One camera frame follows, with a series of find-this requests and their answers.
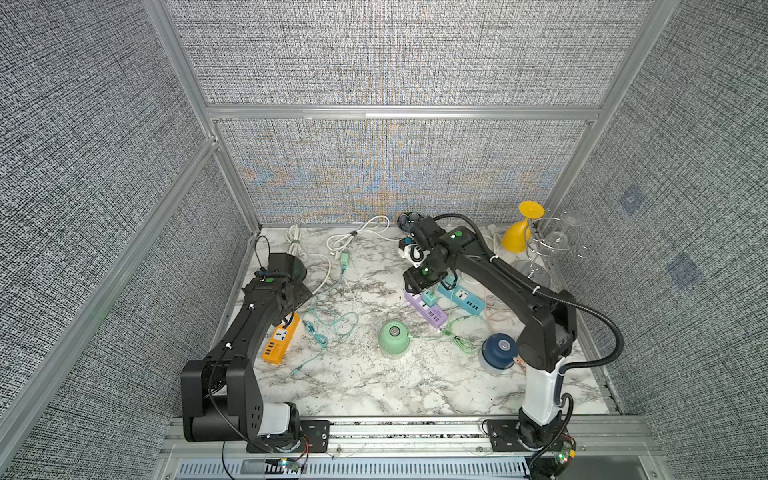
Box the teal usb adapter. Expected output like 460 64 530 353
421 290 437 308

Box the purple power strip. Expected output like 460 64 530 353
404 291 448 329

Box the teal charging cable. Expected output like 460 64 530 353
290 263 361 378

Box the teal power strip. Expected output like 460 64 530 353
438 283 486 315

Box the light green meat grinder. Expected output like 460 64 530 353
378 321 411 358

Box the light green charging cable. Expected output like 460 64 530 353
410 311 487 355

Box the navy blue meat grinder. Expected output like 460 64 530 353
479 332 518 375

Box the dark green meat grinder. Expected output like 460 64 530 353
288 255 307 282

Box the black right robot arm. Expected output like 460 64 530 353
398 213 625 454

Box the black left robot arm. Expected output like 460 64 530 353
181 253 312 452

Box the orange power strip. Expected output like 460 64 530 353
262 313 301 365

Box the black grinder blade lid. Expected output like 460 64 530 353
396 212 422 235

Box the yellow plastic goblet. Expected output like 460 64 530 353
502 200 546 253

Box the clear wine glass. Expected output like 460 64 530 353
541 231 571 254

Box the white power cord left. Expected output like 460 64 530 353
285 224 333 295

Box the white power cord middle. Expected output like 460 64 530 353
326 215 403 256

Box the chrome wire glass rack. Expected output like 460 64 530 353
512 209 590 287

